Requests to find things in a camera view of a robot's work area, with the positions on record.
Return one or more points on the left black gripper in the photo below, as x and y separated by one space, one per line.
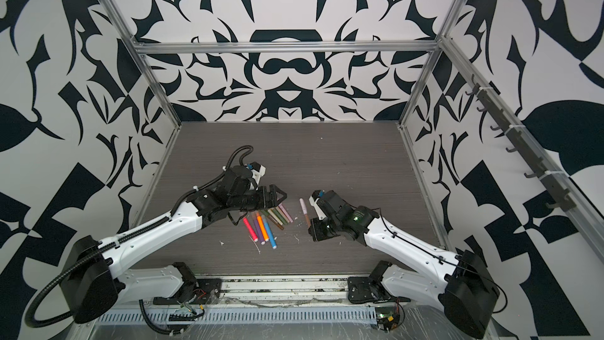
270 201

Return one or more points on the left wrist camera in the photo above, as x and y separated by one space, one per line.
258 171

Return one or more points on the pink pen purple cap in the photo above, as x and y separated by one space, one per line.
285 213

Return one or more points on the blue marker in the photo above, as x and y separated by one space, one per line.
270 235

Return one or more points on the green pen tan cap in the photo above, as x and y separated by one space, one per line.
280 215

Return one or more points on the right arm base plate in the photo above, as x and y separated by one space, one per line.
365 290

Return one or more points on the white cable duct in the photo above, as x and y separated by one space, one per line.
275 315

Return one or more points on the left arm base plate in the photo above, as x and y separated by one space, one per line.
203 291

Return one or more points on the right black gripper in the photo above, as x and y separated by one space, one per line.
315 232

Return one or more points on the tan pen ochre cap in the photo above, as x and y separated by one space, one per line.
275 216

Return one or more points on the brown pen green cap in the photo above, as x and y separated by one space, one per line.
273 223

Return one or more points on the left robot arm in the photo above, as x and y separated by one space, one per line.
100 274

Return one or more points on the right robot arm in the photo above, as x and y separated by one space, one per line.
458 284

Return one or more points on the orange marker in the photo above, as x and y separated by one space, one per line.
262 228

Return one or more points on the red marker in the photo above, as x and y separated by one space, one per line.
251 230

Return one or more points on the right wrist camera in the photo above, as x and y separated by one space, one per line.
318 203

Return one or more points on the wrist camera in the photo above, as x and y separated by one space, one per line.
258 171
318 203

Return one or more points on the purple marker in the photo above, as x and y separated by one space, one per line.
258 231

